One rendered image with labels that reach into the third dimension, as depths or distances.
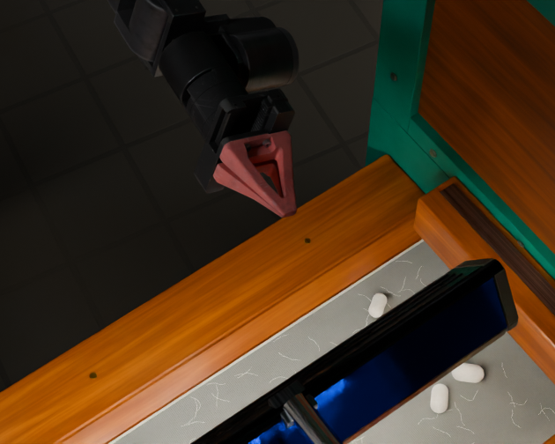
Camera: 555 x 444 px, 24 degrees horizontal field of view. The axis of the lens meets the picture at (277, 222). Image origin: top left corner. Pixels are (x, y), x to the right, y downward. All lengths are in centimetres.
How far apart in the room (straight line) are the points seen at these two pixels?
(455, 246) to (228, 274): 28
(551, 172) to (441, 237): 19
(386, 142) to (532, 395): 38
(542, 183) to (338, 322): 32
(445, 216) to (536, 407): 25
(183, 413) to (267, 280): 19
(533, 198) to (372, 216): 25
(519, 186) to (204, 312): 40
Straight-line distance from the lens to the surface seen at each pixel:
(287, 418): 113
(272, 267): 159
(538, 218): 149
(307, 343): 157
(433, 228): 154
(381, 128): 166
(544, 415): 156
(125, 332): 156
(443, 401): 153
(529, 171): 145
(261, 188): 112
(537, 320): 148
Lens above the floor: 215
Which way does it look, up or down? 59 degrees down
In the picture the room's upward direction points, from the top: straight up
